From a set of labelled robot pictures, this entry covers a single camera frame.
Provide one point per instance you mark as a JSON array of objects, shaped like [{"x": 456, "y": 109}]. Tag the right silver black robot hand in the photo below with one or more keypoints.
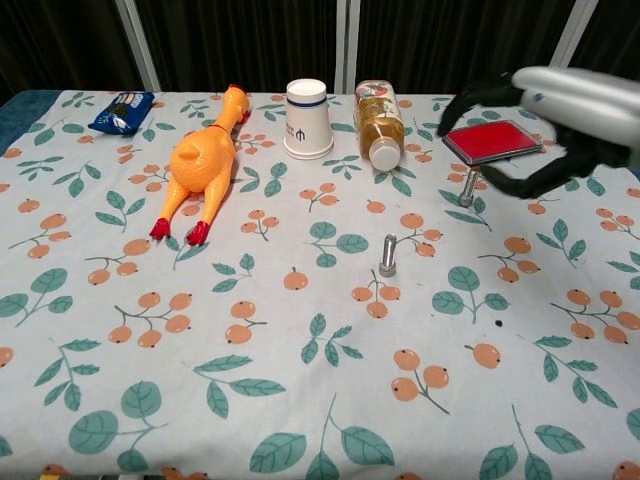
[{"x": 580, "y": 105}]

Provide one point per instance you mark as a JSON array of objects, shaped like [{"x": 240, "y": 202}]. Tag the silver bolt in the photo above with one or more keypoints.
[
  {"x": 468, "y": 190},
  {"x": 388, "y": 255}
]

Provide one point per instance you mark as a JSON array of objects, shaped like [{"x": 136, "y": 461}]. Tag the dark curtain panel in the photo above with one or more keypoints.
[
  {"x": 60, "y": 40},
  {"x": 240, "y": 40},
  {"x": 450, "y": 40},
  {"x": 615, "y": 35}
]

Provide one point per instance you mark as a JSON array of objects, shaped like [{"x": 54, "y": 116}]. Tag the red ink pad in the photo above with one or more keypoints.
[{"x": 492, "y": 140}]

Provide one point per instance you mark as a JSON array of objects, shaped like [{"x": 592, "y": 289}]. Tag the tea bottle with white cap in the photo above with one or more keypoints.
[{"x": 380, "y": 120}]

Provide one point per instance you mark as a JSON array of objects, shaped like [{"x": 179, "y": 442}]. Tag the white paper cup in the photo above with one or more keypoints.
[{"x": 307, "y": 125}]

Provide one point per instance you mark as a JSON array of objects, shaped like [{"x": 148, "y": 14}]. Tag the floral print tablecloth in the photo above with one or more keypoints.
[{"x": 320, "y": 325}]

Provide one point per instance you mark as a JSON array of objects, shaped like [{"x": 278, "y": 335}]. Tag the yellow rubber chicken toy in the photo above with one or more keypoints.
[{"x": 200, "y": 160}]

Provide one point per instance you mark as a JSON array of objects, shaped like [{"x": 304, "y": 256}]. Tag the blue cookie packet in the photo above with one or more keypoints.
[{"x": 120, "y": 112}]

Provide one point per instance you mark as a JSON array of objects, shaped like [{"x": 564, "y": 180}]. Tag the white screen frame post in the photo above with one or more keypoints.
[
  {"x": 347, "y": 45},
  {"x": 572, "y": 35},
  {"x": 140, "y": 50}
]

